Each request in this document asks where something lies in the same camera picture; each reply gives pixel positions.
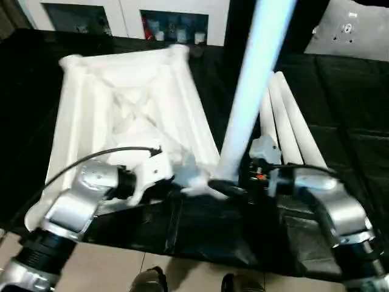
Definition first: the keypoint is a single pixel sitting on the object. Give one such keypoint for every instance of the white plastic table top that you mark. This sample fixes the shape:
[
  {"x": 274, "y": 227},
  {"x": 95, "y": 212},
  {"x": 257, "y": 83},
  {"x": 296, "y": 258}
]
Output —
[{"x": 91, "y": 121}]

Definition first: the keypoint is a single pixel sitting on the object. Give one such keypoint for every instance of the white plastic table leg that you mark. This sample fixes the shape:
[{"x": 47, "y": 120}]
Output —
[
  {"x": 307, "y": 143},
  {"x": 255, "y": 76},
  {"x": 282, "y": 121},
  {"x": 267, "y": 121}
]

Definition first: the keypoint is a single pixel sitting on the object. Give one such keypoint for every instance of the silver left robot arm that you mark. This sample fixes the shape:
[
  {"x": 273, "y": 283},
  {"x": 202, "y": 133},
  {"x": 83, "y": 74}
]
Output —
[{"x": 67, "y": 213}]

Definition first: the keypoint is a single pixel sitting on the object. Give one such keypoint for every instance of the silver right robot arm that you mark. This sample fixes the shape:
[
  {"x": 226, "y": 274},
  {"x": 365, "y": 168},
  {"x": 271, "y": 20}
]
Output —
[{"x": 343, "y": 213}]

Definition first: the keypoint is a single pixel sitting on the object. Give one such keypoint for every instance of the dark left robot foot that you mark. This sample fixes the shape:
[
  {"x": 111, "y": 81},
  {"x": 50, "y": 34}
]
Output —
[{"x": 149, "y": 280}]

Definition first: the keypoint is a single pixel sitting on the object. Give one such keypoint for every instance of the black work mat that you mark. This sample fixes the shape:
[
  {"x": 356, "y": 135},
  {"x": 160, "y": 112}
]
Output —
[{"x": 349, "y": 121}]

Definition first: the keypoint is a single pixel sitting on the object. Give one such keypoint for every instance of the small white jar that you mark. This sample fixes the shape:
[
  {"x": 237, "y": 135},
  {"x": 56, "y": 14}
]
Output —
[
  {"x": 199, "y": 37},
  {"x": 182, "y": 34},
  {"x": 159, "y": 34}
]

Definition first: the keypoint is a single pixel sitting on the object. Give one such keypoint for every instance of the red box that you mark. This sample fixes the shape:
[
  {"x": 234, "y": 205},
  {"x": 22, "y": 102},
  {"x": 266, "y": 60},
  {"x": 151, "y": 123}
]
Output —
[{"x": 146, "y": 29}]

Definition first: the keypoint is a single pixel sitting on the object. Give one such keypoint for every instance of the white glass-door cabinet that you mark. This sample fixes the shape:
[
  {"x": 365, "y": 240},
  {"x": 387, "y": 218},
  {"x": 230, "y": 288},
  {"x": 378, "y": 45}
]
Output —
[{"x": 127, "y": 18}]

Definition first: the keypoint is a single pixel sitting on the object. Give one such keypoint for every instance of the grey printed cushion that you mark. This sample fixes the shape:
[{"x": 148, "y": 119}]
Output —
[{"x": 364, "y": 30}]

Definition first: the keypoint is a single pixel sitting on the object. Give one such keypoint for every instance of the brown curtain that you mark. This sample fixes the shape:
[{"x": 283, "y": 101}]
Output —
[{"x": 9, "y": 15}]

